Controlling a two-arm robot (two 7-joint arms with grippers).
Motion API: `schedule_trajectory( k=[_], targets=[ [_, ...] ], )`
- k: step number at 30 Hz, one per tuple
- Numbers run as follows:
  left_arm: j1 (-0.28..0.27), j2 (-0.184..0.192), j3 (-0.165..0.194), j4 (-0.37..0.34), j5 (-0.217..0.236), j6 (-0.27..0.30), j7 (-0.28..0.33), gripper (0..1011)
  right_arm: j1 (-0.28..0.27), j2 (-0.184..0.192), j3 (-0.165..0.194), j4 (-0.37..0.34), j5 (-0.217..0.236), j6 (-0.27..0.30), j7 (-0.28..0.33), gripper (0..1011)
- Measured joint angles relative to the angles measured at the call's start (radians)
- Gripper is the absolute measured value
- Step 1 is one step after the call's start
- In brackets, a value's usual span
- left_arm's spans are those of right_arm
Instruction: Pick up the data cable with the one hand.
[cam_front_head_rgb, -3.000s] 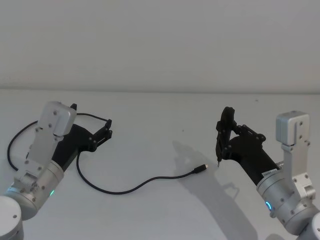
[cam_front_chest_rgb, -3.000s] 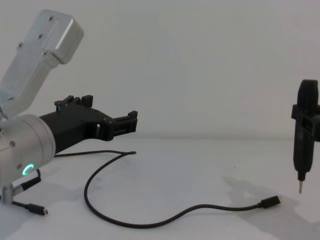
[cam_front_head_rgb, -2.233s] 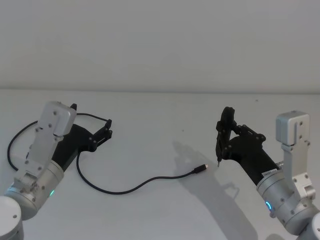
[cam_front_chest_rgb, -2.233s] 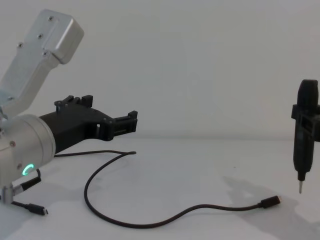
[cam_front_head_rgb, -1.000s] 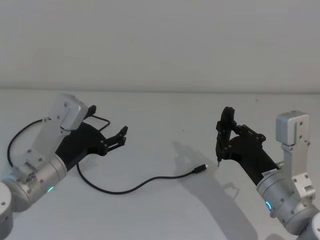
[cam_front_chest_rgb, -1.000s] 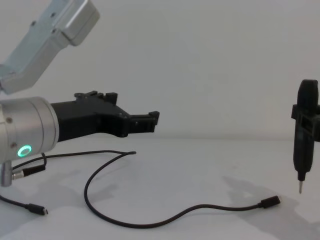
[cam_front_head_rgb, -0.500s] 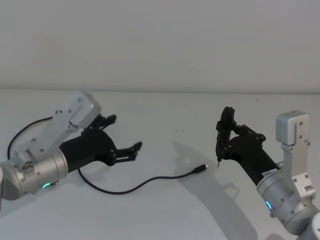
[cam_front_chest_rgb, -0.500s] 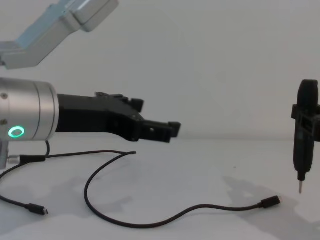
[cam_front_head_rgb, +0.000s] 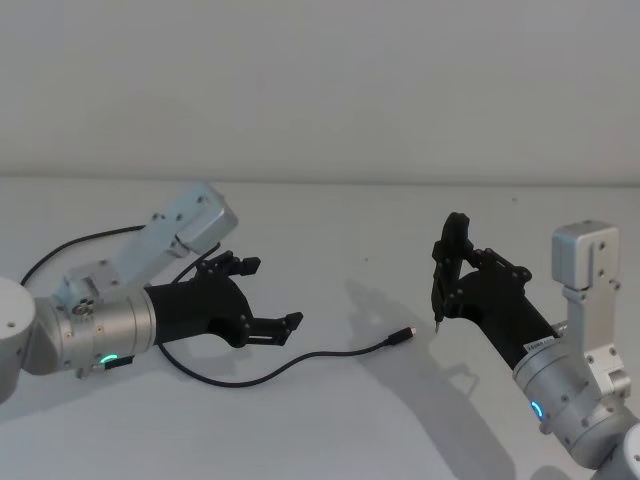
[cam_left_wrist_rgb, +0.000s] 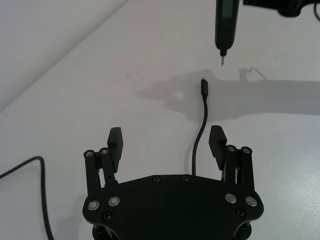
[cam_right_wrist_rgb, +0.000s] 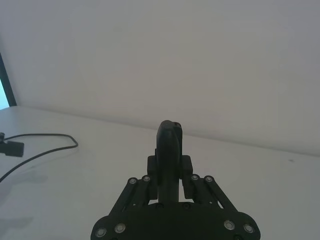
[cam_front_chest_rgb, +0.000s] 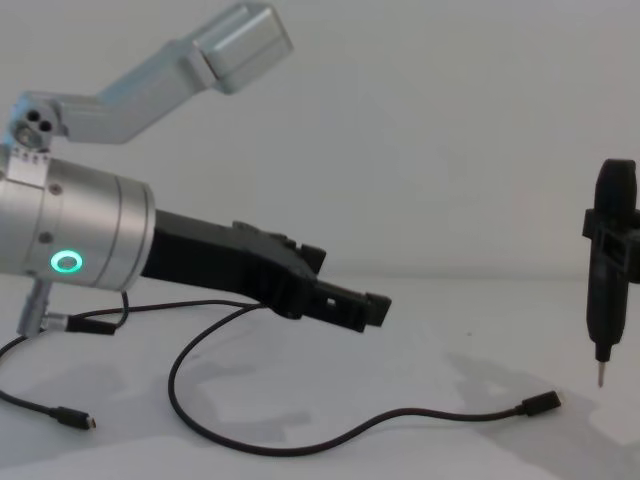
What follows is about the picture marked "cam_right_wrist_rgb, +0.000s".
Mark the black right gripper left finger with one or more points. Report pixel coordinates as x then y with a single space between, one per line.
163 150

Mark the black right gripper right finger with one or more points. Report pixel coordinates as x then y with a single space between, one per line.
186 165

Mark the small black plug block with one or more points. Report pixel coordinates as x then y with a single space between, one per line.
13 148

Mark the white table cloth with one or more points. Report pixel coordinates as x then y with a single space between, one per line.
250 190

